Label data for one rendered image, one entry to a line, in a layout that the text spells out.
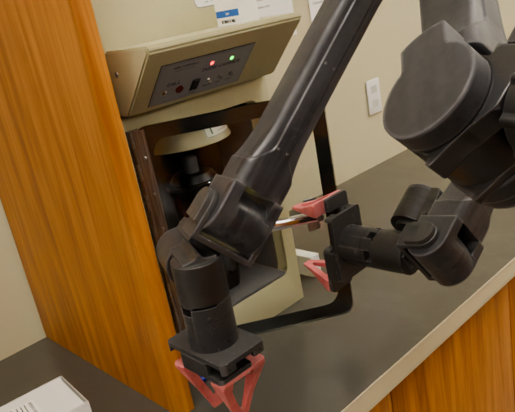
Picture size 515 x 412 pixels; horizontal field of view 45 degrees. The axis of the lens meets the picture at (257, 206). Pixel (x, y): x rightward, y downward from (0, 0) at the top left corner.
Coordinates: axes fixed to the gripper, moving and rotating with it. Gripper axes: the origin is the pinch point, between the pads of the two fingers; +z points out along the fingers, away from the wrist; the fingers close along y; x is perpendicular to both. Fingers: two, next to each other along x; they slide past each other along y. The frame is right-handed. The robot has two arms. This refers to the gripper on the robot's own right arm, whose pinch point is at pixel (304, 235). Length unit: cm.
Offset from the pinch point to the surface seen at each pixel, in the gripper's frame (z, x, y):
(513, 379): -5, -52, -59
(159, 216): 18.6, 13.0, 6.5
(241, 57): 12.7, -6.4, 27.4
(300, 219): 1.7, -1.5, 1.9
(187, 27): 20.0, -2.6, 33.8
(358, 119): 64, -97, -9
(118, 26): 20.0, 10.1, 36.3
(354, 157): 64, -92, -21
